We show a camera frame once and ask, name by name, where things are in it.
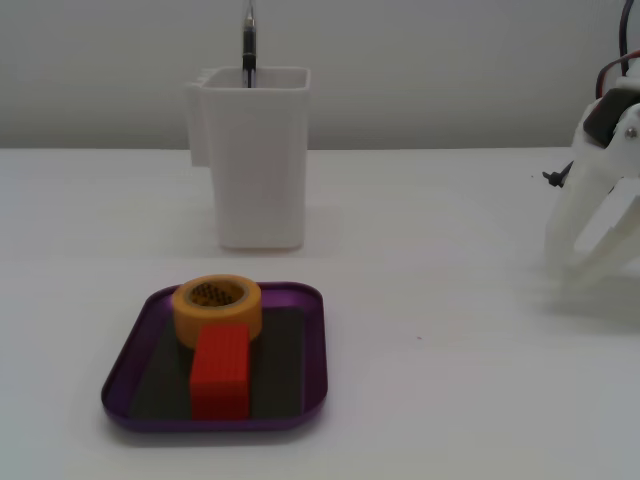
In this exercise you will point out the red rectangular block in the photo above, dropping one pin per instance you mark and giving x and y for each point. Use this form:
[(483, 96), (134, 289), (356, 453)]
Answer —
[(221, 370)]

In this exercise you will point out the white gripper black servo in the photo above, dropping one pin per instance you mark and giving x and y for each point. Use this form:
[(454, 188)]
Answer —
[(596, 186)]

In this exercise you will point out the black clear ballpoint pen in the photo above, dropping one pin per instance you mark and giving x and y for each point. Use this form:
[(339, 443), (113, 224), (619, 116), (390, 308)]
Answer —
[(248, 47)]

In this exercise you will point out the yellow masking tape roll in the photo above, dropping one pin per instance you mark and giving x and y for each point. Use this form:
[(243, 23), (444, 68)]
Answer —
[(222, 320)]

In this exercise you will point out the white plastic pen holder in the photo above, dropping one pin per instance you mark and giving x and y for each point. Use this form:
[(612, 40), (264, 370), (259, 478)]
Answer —
[(260, 165)]

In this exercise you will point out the purple metal tray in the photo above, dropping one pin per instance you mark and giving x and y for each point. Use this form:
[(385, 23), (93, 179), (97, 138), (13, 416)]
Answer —
[(312, 370)]

